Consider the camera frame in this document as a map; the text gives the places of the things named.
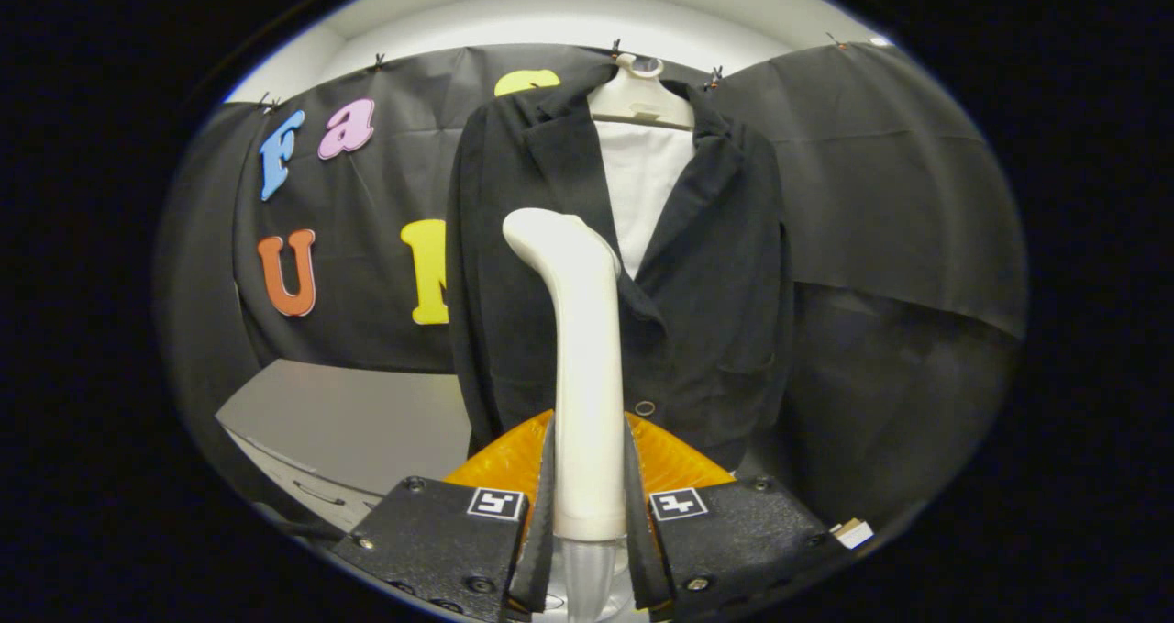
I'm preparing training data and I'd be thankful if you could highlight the black suit jacket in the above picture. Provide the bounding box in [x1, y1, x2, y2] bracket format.
[447, 63, 794, 473]

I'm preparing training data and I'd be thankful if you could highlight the grey drawer cabinet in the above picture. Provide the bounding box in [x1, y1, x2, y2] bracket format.
[216, 359, 473, 537]

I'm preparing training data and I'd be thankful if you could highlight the white mannequin torso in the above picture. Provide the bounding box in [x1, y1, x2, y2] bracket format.
[594, 118, 695, 280]

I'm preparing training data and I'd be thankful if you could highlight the white plastic hanger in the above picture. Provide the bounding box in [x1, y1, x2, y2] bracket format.
[587, 52, 696, 131]

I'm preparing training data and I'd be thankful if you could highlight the cardboard box with white label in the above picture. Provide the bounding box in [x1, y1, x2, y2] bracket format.
[830, 517, 875, 551]

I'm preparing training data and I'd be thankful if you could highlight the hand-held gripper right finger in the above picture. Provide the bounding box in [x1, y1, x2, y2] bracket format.
[624, 412, 849, 619]

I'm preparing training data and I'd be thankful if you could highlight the black backdrop cloth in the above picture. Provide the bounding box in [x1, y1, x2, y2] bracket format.
[156, 40, 1028, 532]

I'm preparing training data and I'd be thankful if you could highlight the white garment steamer with hose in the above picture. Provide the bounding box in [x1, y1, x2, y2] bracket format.
[503, 207, 628, 623]

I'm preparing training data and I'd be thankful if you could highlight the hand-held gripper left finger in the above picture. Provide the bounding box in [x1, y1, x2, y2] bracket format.
[328, 409, 558, 623]

